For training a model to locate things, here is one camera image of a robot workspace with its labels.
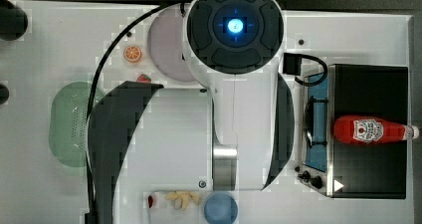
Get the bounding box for orange slice toy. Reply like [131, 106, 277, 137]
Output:
[123, 46, 142, 63]

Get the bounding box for black toaster oven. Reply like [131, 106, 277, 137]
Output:
[297, 65, 408, 199]

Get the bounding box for black cylinder large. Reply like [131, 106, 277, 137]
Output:
[0, 0, 28, 41]

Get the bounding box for green plastic colander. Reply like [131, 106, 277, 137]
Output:
[49, 82, 92, 167]

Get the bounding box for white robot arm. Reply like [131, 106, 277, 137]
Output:
[88, 0, 295, 224]

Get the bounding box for red ketchup bottle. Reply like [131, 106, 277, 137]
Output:
[332, 115, 420, 144]

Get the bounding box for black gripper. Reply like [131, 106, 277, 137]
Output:
[283, 53, 302, 75]

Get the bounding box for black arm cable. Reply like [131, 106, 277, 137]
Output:
[85, 3, 180, 224]

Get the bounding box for peeled banana toy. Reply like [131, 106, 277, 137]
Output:
[165, 191, 200, 210]

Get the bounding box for small red strawberry toy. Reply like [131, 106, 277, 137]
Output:
[147, 195, 154, 208]

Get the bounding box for lilac round plate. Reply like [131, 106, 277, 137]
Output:
[147, 5, 195, 82]

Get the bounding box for blue plastic cup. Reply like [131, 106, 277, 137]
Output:
[203, 193, 238, 224]

